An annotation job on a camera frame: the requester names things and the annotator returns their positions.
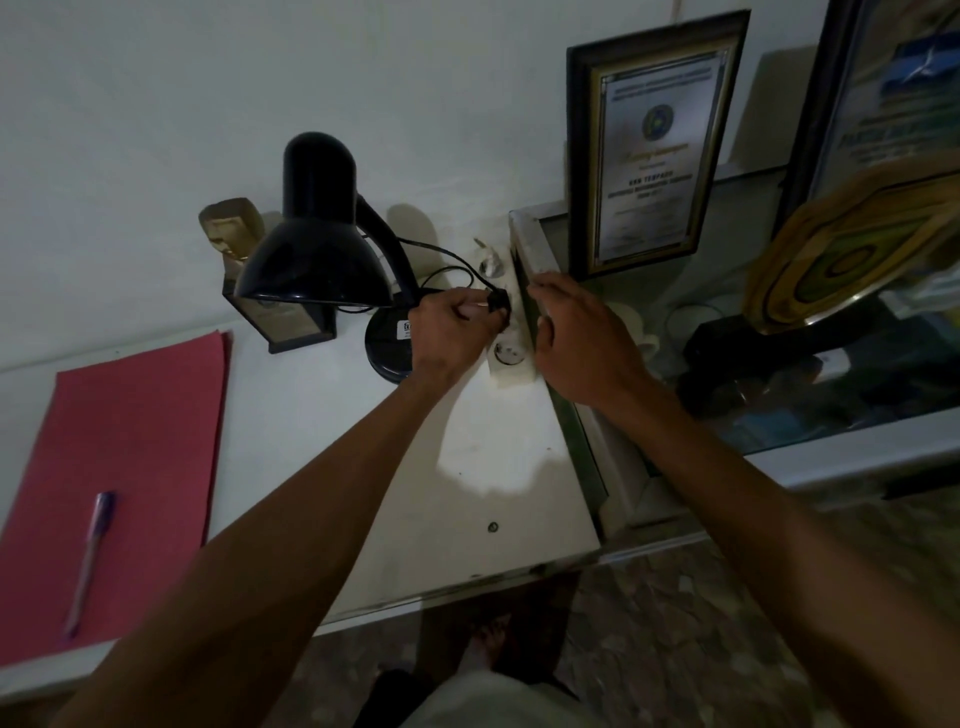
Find gold trophy with dark base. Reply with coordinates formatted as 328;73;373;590
198;197;339;354

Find purple pen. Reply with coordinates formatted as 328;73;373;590
62;491;117;639

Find white mug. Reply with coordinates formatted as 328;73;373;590
606;300;662;370

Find person's left hand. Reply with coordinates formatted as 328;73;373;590
407;288;513;387

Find person's light shorts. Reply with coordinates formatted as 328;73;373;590
399;666;605;728

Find black lamp cable with plug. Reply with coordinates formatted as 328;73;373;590
336;236;513;322

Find wooden emblem plaque, black base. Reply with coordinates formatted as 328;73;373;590
678;150;960;415

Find white power strip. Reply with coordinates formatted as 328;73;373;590
472;247;538;378

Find glass display cabinet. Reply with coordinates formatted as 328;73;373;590
508;163;960;543

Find person's foot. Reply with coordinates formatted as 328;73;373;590
456;615;520;680

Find person's right forearm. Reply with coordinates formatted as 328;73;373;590
583;386;960;728

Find small dark framed certificate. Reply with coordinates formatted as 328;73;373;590
565;9;752;283

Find black desk lamp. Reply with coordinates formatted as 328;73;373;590
234;132;423;386

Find large dark framed certificate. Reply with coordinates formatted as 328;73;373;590
772;0;960;235

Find person's left forearm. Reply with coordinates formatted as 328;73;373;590
51;366;472;728

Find red paper folder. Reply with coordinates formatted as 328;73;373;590
0;330;231;669

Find person's right hand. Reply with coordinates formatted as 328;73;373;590
527;271;663;415

